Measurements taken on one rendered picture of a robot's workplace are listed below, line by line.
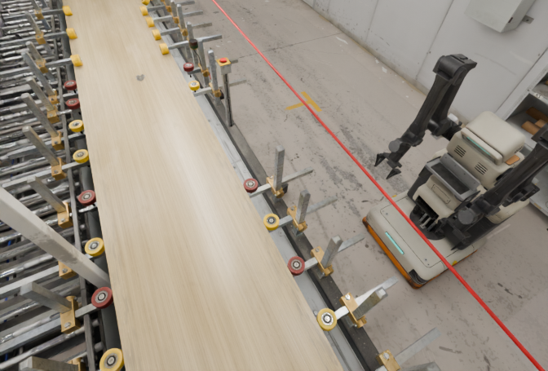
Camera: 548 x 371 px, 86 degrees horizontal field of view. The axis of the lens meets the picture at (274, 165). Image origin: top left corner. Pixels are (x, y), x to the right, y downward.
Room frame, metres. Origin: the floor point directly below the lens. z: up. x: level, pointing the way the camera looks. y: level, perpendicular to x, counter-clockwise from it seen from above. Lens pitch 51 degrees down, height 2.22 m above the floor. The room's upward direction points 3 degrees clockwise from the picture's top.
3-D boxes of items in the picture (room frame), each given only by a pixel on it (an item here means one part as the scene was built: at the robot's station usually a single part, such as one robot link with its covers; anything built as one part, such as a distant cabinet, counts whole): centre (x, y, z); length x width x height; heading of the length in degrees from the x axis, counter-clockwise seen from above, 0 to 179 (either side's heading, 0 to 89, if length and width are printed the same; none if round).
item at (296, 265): (0.49, -0.13, 0.85); 0.08 x 0.08 x 0.11
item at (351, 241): (0.59, -0.30, 0.81); 0.43 x 0.03 x 0.04; 120
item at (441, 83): (1.05, -0.68, 1.40); 0.11 x 0.06 x 0.43; 31
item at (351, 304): (0.33, -0.39, 0.81); 0.14 x 0.06 x 0.05; 30
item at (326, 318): (0.27, -0.25, 0.85); 0.08 x 0.08 x 0.11
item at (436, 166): (0.95, -0.94, 0.99); 0.28 x 0.16 x 0.22; 30
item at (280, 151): (0.96, -0.03, 0.93); 0.04 x 0.04 x 0.48; 30
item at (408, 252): (1.10, -1.19, 0.16); 0.67 x 0.64 x 0.25; 120
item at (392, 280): (0.37, -0.42, 0.81); 0.43 x 0.03 x 0.04; 120
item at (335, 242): (0.53, -0.28, 0.88); 0.04 x 0.04 x 0.48; 30
